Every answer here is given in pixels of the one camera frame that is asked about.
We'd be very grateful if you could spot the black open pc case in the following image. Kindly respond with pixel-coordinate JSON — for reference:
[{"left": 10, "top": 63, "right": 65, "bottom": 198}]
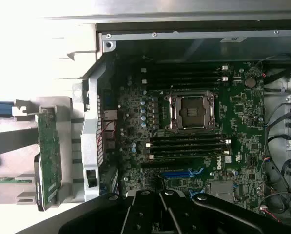
[{"left": 80, "top": 21, "right": 291, "bottom": 234}]

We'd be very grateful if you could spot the metal cpu socket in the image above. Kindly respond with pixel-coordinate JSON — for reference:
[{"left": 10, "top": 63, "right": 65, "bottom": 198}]
[{"left": 164, "top": 89, "right": 219, "bottom": 133}]

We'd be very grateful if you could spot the hard disk blue caddy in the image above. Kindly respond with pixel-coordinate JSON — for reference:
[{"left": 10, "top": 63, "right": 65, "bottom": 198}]
[{"left": 0, "top": 100, "right": 16, "bottom": 117}]

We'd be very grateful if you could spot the green motherboard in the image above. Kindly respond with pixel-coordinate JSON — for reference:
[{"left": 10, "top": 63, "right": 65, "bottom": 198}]
[{"left": 116, "top": 60, "right": 268, "bottom": 216}]

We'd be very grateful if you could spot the silver chipset heatsink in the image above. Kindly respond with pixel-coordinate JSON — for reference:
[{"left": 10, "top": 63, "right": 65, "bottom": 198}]
[{"left": 208, "top": 181, "right": 234, "bottom": 198}]

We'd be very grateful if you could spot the round coin battery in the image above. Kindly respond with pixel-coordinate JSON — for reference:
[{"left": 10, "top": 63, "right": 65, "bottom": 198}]
[{"left": 244, "top": 77, "right": 257, "bottom": 89}]

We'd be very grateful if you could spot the thin red black wire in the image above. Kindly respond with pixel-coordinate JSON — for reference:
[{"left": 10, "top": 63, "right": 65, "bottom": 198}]
[{"left": 97, "top": 120, "right": 117, "bottom": 145}]

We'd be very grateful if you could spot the blue expansion slot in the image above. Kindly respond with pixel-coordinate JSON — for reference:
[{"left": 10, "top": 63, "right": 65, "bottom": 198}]
[{"left": 161, "top": 170, "right": 202, "bottom": 181}]

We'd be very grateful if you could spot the grey parts rack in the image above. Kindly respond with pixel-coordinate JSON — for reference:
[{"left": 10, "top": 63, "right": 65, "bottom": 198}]
[{"left": 11, "top": 96, "right": 86, "bottom": 213}]

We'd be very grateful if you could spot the green ram stick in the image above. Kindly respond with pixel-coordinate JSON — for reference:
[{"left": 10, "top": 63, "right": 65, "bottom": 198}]
[{"left": 0, "top": 177, "right": 33, "bottom": 185}]

